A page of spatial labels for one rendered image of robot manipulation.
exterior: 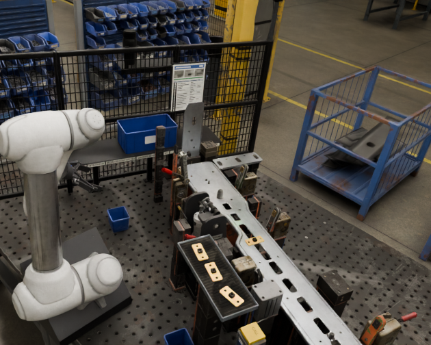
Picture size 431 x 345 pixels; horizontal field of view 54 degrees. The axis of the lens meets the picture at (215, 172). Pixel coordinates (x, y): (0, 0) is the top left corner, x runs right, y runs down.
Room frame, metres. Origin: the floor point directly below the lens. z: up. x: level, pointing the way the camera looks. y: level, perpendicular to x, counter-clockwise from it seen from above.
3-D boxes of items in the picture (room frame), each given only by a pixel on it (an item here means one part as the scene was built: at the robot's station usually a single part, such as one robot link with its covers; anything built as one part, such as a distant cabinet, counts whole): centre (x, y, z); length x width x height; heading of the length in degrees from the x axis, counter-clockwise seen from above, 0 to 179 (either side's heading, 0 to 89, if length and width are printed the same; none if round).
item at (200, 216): (1.41, 0.01, 0.94); 0.18 x 0.13 x 0.49; 31
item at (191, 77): (2.36, 0.23, 1.30); 0.23 x 0.02 x 0.31; 121
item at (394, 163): (3.67, -1.41, 0.47); 1.20 x 0.80 x 0.95; 139
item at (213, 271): (1.07, -0.04, 1.17); 0.08 x 0.04 x 0.01; 26
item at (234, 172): (1.99, -0.09, 0.84); 0.11 x 0.10 x 0.28; 121
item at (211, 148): (2.13, 0.06, 0.88); 0.08 x 0.08 x 0.36; 31
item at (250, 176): (1.89, -0.18, 0.87); 0.12 x 0.09 x 0.35; 121
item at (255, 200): (1.75, -0.22, 0.84); 0.11 x 0.08 x 0.29; 121
